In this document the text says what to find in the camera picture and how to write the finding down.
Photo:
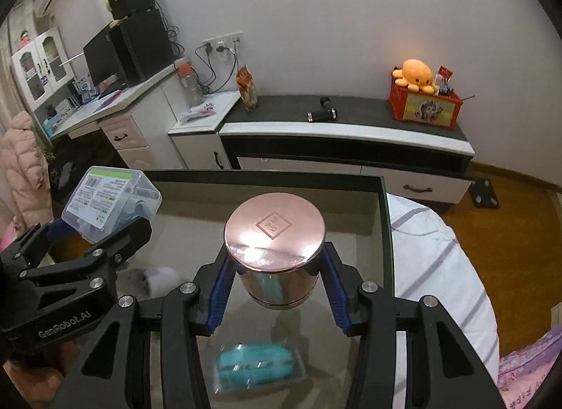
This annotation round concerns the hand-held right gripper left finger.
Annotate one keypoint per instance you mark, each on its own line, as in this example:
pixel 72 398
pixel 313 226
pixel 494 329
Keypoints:
pixel 218 299

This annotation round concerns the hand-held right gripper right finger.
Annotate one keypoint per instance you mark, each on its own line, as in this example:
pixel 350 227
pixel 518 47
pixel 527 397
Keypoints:
pixel 337 297

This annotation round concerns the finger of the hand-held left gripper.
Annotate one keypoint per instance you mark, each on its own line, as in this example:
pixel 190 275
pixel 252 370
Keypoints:
pixel 127 235
pixel 52 230

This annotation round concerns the clear plastic box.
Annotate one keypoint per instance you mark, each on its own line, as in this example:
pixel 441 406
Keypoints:
pixel 109 198

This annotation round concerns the pink storage box green rim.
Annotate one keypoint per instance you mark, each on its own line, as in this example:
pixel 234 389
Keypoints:
pixel 351 215

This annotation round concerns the rose gold lidded metal jar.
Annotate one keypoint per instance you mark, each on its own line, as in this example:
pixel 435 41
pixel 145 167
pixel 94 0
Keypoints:
pixel 274 233

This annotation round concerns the white fluffy item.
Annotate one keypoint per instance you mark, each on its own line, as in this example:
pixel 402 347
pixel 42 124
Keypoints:
pixel 156 279

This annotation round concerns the pink padded jacket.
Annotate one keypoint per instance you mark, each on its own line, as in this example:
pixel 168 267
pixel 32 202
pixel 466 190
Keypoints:
pixel 22 167

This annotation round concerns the teal item in clear case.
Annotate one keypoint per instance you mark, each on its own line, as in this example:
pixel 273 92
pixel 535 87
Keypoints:
pixel 259 365

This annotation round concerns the white desk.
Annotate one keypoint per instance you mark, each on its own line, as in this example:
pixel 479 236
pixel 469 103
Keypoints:
pixel 131 128

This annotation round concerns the white side cabinet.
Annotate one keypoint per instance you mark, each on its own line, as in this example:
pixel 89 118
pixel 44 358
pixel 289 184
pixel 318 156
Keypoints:
pixel 197 150

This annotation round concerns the papers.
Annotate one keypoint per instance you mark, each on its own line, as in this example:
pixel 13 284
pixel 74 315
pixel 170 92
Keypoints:
pixel 197 111

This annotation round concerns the blue and white boxes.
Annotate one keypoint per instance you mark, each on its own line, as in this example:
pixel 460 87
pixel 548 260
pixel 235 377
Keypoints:
pixel 83 88

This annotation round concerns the clear bottle orange cap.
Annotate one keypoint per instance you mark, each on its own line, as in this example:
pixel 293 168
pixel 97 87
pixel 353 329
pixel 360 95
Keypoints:
pixel 189 86

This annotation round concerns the white glass door cabinet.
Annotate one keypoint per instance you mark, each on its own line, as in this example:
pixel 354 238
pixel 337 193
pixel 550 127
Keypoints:
pixel 39 66

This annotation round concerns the black and white TV cabinet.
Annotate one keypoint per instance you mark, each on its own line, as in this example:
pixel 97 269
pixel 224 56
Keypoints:
pixel 351 132

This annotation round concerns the black monitor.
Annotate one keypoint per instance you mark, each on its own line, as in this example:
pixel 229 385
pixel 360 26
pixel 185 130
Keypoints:
pixel 103 60

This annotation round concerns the black floor scale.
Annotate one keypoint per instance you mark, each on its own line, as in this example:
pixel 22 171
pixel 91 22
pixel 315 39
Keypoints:
pixel 484 193

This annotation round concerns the black massage gun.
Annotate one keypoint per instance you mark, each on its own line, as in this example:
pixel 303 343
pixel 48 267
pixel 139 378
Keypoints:
pixel 322 110

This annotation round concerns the black computer tower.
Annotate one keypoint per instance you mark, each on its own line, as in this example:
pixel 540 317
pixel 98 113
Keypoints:
pixel 145 46

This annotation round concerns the orange snack bag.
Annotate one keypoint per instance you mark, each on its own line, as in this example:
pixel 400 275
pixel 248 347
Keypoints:
pixel 247 88

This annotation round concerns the small pink doll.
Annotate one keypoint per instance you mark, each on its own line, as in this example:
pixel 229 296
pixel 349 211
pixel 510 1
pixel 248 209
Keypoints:
pixel 25 38

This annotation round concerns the red plastic crate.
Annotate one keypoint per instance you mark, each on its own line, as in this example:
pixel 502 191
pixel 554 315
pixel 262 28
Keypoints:
pixel 426 110

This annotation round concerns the pink patterned pillow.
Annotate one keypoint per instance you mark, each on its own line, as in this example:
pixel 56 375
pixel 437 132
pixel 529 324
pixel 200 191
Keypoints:
pixel 531 374

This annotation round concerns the orange octopus plush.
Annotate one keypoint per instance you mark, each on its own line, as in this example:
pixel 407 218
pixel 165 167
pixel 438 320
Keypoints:
pixel 415 73

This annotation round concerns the red and white package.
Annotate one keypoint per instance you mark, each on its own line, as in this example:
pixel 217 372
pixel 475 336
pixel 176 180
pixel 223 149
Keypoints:
pixel 444 77

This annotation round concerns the white wall outlet strip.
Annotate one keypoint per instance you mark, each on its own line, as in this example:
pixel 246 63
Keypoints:
pixel 221 40

